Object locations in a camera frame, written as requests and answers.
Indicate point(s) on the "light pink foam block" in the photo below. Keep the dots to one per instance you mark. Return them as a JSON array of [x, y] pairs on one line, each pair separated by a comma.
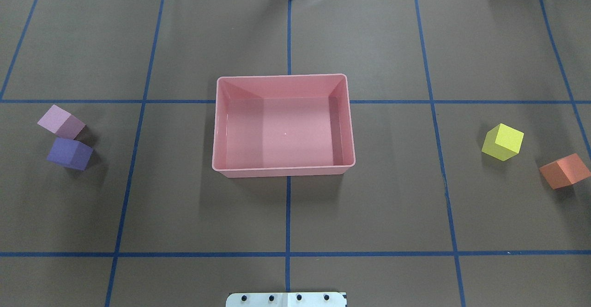
[[61, 123]]

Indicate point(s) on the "yellow foam block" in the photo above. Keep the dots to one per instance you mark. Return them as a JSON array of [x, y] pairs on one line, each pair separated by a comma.
[[502, 142]]

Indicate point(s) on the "pink plastic bin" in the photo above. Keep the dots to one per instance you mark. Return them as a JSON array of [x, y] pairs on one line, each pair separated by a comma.
[[283, 125]]

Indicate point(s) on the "orange foam block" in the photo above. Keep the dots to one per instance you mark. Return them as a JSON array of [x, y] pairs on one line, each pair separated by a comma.
[[565, 171]]

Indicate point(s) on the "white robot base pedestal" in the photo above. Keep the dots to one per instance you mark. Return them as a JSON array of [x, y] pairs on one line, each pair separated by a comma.
[[287, 299]]

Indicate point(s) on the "purple foam block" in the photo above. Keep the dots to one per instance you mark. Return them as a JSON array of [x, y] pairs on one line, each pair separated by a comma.
[[70, 153]]

